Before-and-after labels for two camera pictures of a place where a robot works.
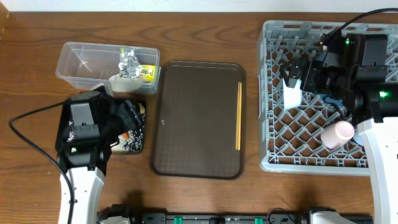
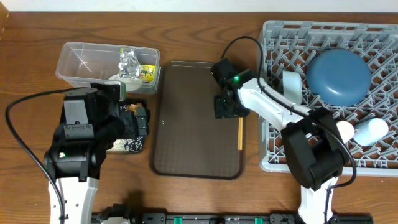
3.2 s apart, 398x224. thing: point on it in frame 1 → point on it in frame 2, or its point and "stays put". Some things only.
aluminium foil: [129, 63] stays put
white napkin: [120, 84] stays put
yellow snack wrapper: [147, 73] stays put
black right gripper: [311, 68] → [222, 110]
